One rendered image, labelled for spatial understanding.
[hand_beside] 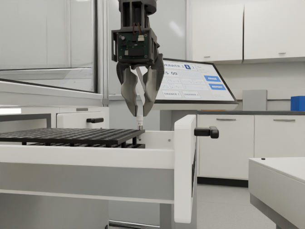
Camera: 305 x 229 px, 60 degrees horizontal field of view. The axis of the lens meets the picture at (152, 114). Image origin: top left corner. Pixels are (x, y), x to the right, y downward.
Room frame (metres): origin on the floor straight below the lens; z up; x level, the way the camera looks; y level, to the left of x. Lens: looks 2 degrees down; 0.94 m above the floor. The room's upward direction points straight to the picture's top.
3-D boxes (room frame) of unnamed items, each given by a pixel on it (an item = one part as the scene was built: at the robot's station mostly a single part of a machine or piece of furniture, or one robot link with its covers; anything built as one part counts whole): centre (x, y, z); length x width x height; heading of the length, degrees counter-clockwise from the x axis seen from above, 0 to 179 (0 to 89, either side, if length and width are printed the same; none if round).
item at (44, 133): (0.46, 0.14, 0.87); 0.22 x 0.18 x 0.06; 80
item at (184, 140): (0.42, -0.06, 0.87); 0.29 x 0.02 x 0.11; 170
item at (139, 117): (0.52, 0.02, 0.91); 0.01 x 0.01 x 0.05
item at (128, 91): (0.50, 0.05, 0.97); 0.06 x 0.03 x 0.09; 170
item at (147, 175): (0.46, 0.15, 0.86); 0.40 x 0.26 x 0.06; 80
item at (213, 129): (0.42, -0.08, 0.91); 0.07 x 0.04 x 0.01; 170
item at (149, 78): (0.50, 0.01, 0.97); 0.06 x 0.03 x 0.09; 170
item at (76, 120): (0.79, 0.20, 0.87); 0.29 x 0.02 x 0.11; 170
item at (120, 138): (0.44, 0.04, 0.90); 0.18 x 0.02 x 0.01; 170
